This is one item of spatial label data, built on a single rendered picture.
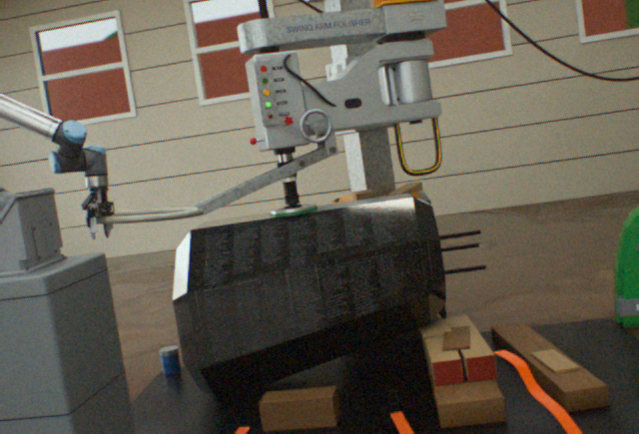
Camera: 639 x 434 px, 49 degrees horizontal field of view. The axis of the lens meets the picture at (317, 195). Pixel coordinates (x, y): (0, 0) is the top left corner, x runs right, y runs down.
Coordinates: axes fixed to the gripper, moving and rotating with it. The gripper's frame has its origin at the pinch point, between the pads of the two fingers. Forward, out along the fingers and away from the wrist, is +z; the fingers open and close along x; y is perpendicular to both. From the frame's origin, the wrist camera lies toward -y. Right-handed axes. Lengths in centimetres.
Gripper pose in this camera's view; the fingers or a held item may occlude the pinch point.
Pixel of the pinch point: (100, 235)
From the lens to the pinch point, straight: 300.5
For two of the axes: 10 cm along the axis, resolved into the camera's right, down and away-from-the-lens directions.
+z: 0.8, 10.0, 0.6
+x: 6.8, -1.0, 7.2
